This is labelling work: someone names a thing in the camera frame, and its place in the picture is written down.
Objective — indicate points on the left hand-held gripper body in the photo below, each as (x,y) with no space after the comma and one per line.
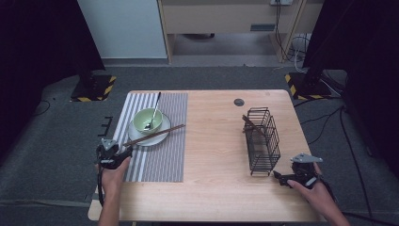
(109,155)

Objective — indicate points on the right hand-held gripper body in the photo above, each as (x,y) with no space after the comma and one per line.
(304,171)

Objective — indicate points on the brown chopstick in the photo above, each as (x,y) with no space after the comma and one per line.
(251,123)
(154,136)
(156,133)

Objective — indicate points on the white plate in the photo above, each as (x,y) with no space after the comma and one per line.
(163,124)

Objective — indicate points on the person's left hand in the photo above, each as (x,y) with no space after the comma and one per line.
(113,182)

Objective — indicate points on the person's right hand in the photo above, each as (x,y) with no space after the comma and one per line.
(320,194)

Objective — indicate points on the grey striped placemat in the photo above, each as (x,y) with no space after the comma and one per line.
(160,163)

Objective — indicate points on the green bowl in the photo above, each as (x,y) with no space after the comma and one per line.
(147,118)

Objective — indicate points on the metal spoon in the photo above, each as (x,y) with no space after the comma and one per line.
(154,113)

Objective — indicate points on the grey tape piece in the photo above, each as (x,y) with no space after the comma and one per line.
(91,197)

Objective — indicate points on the black stand base hazard tape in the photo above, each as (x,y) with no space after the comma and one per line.
(306,89)
(97,89)

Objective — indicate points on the grey round table grommet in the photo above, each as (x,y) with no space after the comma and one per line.
(239,102)

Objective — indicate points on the white cabinet panel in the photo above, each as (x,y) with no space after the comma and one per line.
(122,28)

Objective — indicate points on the black curtain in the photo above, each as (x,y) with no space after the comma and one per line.
(37,47)
(360,47)

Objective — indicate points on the grey vent grille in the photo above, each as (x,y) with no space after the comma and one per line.
(263,27)

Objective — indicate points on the wooden desk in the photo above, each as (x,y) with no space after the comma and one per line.
(219,17)

